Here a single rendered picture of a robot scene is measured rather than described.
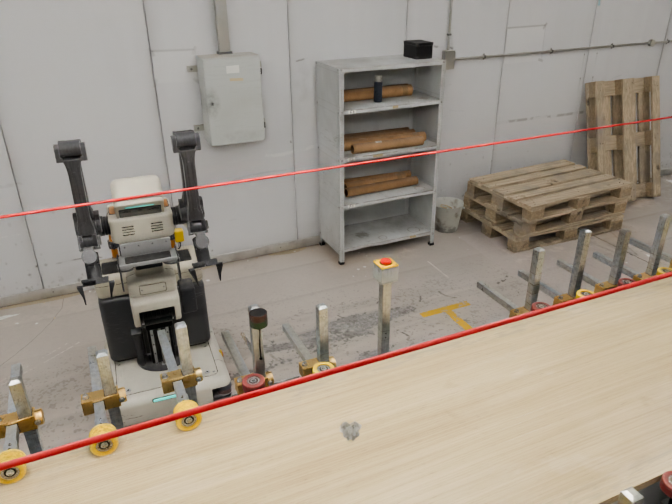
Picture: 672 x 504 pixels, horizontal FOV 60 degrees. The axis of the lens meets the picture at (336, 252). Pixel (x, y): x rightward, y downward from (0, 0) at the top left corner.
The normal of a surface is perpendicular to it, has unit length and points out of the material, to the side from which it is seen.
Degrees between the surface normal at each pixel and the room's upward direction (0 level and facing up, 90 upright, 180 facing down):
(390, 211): 90
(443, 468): 0
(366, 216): 90
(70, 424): 0
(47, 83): 90
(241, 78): 90
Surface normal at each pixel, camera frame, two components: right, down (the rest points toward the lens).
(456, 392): -0.01, -0.90
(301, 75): 0.41, 0.40
